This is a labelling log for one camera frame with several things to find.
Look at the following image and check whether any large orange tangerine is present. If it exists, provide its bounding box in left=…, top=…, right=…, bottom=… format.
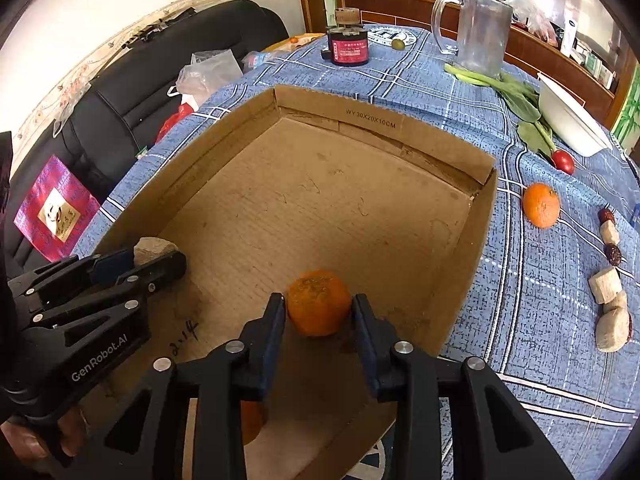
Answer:
left=285, top=270, right=352, bottom=338

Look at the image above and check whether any large beige yam chunk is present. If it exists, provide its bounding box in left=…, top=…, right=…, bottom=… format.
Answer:
left=596, top=308, right=631, bottom=353

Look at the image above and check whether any medium beige yam chunk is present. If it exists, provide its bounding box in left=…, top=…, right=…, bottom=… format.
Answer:
left=588, top=266, right=623, bottom=304

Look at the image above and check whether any person's left hand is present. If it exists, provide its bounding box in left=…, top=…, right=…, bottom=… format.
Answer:
left=1, top=405, right=88, bottom=479

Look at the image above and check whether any magenta gift bag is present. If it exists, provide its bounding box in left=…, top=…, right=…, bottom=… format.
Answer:
left=13, top=155, right=100, bottom=262

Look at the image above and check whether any black leather sofa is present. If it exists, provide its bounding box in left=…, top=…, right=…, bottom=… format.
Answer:
left=3, top=0, right=288, bottom=278

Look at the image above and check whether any brown cardboard tray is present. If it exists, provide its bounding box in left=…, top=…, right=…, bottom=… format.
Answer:
left=73, top=86, right=497, bottom=479

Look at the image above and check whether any red plastic bag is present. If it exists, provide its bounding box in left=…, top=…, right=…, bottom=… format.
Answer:
left=154, top=102, right=194, bottom=144

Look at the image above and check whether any blue plaid tablecloth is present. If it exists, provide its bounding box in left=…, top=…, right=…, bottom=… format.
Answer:
left=75, top=28, right=639, bottom=479

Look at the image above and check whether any clear plastic bag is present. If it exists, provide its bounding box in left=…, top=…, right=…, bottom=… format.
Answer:
left=167, top=49, right=243, bottom=112

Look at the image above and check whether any dark jujube middle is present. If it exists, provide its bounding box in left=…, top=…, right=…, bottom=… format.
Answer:
left=603, top=243, right=623, bottom=266

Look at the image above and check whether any dark jujube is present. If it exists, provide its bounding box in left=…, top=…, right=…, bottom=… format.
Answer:
left=598, top=208, right=615, bottom=224
left=603, top=243, right=623, bottom=266

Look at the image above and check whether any dark jujube upper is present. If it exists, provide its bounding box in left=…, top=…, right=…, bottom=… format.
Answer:
left=598, top=208, right=615, bottom=224

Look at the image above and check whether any small red cherry tomato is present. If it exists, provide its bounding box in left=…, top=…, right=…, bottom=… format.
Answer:
left=551, top=150, right=575, bottom=174

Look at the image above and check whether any green leafy vegetable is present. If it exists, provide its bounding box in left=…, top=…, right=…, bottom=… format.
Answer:
left=445, top=64, right=556, bottom=157

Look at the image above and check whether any red label ink jar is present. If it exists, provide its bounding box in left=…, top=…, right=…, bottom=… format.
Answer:
left=321, top=8, right=369, bottom=67

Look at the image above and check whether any white bowl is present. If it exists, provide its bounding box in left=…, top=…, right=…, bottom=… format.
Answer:
left=538, top=73, right=613, bottom=157

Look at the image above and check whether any small green olive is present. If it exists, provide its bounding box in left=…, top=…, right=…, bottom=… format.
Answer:
left=392, top=39, right=406, bottom=51

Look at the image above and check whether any clear plastic pitcher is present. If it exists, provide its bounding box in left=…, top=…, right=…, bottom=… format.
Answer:
left=431, top=0, right=513, bottom=79

